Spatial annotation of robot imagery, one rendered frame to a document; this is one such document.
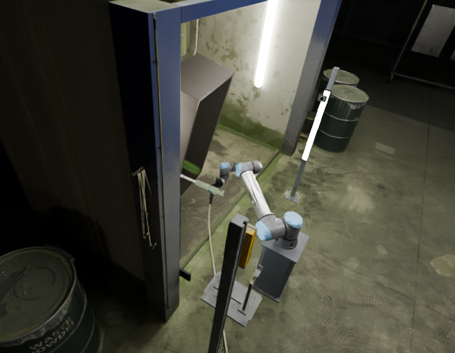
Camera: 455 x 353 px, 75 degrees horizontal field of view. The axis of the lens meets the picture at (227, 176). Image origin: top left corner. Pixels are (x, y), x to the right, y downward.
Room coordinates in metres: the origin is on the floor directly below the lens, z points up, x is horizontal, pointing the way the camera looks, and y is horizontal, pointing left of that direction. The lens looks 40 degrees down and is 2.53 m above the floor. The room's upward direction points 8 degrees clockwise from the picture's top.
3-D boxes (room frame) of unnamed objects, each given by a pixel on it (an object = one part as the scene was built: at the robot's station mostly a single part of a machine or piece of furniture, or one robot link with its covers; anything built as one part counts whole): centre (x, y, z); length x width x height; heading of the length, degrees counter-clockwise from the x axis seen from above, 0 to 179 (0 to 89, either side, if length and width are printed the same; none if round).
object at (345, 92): (4.18, -1.55, 0.86); 0.54 x 0.54 x 0.01
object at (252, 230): (0.86, -0.10, 1.42); 0.12 x 0.06 x 0.26; 65
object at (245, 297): (0.95, -0.14, 0.95); 0.26 x 0.15 x 0.32; 65
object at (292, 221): (1.56, -0.53, 0.83); 0.17 x 0.15 x 0.18; 114
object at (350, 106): (4.18, -1.55, 0.44); 0.59 x 0.58 x 0.89; 169
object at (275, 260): (1.56, -0.54, 0.32); 0.31 x 0.31 x 0.64; 65
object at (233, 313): (0.94, -0.13, 0.78); 0.31 x 0.23 x 0.01; 65
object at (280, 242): (1.56, -0.54, 0.69); 0.19 x 0.19 x 0.10
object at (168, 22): (1.17, 0.37, 1.14); 0.18 x 0.18 x 2.29; 65
